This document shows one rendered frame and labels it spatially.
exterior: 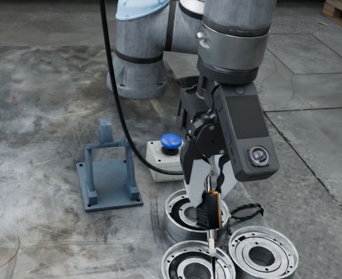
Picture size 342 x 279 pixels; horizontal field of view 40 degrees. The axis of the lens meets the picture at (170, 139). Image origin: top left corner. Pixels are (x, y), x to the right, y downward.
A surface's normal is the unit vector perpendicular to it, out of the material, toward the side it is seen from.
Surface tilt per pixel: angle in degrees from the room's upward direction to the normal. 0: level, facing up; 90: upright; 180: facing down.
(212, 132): 90
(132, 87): 72
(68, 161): 0
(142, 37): 92
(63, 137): 0
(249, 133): 32
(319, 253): 0
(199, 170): 90
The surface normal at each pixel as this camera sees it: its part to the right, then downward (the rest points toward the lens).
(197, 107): 0.11, -0.82
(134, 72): -0.02, 0.28
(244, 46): 0.21, 0.56
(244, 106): 0.25, -0.40
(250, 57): 0.47, 0.53
